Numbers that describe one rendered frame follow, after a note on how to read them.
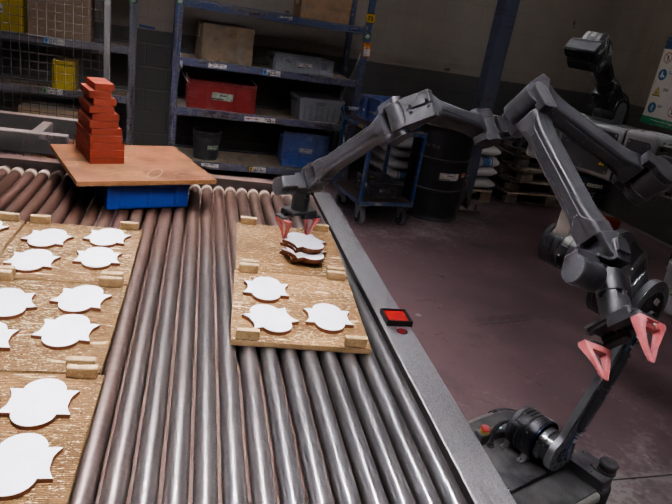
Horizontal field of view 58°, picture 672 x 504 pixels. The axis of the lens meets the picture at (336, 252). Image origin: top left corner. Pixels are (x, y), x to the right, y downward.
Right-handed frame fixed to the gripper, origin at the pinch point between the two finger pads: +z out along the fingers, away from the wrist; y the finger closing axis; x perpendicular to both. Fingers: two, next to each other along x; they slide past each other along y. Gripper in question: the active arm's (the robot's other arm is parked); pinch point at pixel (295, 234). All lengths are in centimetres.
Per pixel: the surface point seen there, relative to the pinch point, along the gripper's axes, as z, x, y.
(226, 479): 8, -74, -74
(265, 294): 4.9, -23.6, -28.8
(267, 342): 6, -43, -42
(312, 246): 0.2, -9.7, -0.7
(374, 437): 8, -80, -42
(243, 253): 6.3, 5.1, -16.4
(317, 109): 26, 319, 290
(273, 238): 6.4, 12.4, 1.2
